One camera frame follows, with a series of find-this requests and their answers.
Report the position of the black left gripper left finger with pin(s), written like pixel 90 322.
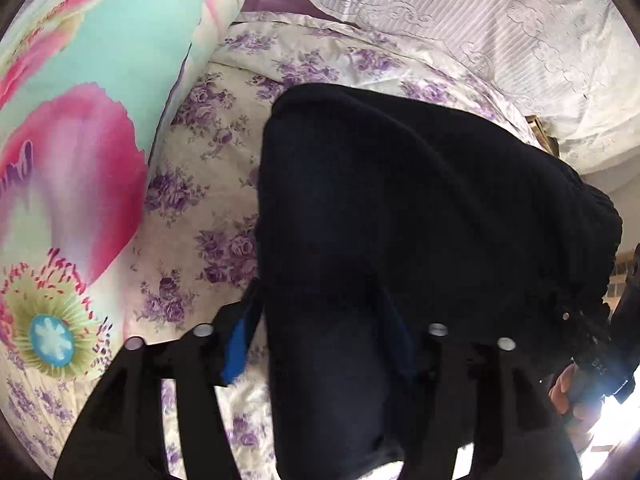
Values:
pixel 119 433

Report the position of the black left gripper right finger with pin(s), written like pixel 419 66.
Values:
pixel 475 375

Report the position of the dark navy pants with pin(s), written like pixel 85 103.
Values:
pixel 364 195

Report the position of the person's right hand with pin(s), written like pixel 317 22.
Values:
pixel 582 414

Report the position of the purple floral bed sheet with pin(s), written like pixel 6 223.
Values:
pixel 195 250

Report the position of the woven wooden chair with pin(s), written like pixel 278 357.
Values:
pixel 549 143

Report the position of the white lace bed cover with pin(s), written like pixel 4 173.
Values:
pixel 574 64

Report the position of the colourful floral folded quilt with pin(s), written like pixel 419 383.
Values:
pixel 88 88

